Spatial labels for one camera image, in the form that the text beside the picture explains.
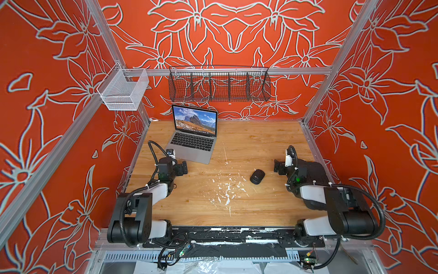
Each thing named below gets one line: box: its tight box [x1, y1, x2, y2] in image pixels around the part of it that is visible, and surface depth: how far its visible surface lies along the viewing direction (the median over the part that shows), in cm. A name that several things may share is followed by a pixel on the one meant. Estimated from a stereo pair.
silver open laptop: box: [165, 103, 218, 165], surface depth 108 cm
